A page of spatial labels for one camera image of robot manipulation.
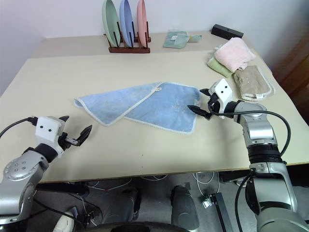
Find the black rectangular box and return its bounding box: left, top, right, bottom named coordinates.
left=211, top=24, right=245, bottom=40

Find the dark grey rounded leg shape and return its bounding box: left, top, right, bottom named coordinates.
left=103, top=188, right=142, bottom=224
left=170, top=185, right=200, bottom=231

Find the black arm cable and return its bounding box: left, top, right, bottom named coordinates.
left=0, top=116, right=39, bottom=140
left=209, top=106, right=291, bottom=160

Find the folded green towel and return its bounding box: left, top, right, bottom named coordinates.
left=207, top=56, right=234, bottom=79

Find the black metal bar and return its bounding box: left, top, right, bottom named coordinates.
left=208, top=192, right=234, bottom=232

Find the folded teal cloth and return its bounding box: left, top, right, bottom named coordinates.
left=162, top=30, right=203, bottom=49

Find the light blue towel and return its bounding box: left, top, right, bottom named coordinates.
left=73, top=81, right=202, bottom=135

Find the pink plate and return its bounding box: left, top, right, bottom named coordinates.
left=136, top=0, right=148, bottom=48

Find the black table frame bar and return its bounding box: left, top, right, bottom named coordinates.
left=35, top=182, right=90, bottom=196

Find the folded pink towel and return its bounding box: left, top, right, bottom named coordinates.
left=214, top=37, right=257, bottom=73

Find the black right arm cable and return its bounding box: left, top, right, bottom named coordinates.
left=209, top=106, right=291, bottom=160

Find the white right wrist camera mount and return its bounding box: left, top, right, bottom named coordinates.
left=209, top=79, right=234, bottom=119

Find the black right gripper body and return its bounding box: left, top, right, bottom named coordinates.
left=208, top=95, right=226, bottom=117

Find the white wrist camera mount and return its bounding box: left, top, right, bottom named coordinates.
left=35, top=116, right=67, bottom=159
left=209, top=79, right=234, bottom=119

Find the green plate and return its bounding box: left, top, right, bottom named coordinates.
left=101, top=0, right=121, bottom=47

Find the folded beige towel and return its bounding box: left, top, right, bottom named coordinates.
left=232, top=65, right=276, bottom=102

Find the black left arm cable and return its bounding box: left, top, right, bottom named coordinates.
left=0, top=116, right=39, bottom=140

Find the white cable bundle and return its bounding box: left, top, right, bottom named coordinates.
left=192, top=171, right=221, bottom=194

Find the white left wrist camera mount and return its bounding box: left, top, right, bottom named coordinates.
left=35, top=116, right=67, bottom=159

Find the blue plate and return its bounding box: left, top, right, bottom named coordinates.
left=119, top=0, right=134, bottom=48

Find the dark wooden plate rack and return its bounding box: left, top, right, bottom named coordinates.
left=103, top=20, right=152, bottom=54

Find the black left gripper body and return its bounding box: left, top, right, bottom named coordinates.
left=58, top=132, right=81, bottom=149

